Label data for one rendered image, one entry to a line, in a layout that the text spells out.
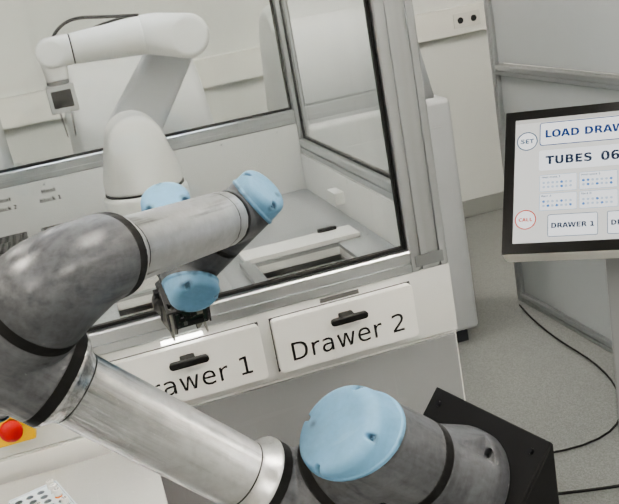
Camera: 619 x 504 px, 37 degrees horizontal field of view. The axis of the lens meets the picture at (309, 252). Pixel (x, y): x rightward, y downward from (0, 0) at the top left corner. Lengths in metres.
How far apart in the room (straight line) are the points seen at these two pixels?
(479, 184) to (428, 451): 4.44
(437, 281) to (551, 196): 0.28
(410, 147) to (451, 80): 3.55
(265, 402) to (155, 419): 0.80
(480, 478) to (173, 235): 0.47
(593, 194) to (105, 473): 1.05
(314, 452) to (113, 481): 0.67
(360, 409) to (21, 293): 0.40
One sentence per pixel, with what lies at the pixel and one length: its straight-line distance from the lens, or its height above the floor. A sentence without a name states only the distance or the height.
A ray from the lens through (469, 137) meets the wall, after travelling 5.41.
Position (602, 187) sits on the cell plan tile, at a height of 1.06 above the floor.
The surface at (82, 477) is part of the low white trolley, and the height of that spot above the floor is 0.76.
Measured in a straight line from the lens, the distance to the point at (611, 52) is 3.21.
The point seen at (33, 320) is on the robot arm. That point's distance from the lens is 0.93.
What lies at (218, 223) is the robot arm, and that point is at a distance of 1.14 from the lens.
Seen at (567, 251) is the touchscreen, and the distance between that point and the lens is 1.80.
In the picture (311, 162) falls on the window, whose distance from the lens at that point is 1.74.
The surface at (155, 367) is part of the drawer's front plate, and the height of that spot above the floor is 0.90.
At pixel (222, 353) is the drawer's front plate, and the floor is 0.89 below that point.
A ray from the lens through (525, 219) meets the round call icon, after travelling 1.84.
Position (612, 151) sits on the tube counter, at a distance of 1.87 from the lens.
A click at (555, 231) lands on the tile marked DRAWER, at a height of 0.99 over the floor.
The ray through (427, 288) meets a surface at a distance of 1.86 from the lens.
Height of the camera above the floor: 1.55
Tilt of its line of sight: 17 degrees down
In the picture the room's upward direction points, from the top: 10 degrees counter-clockwise
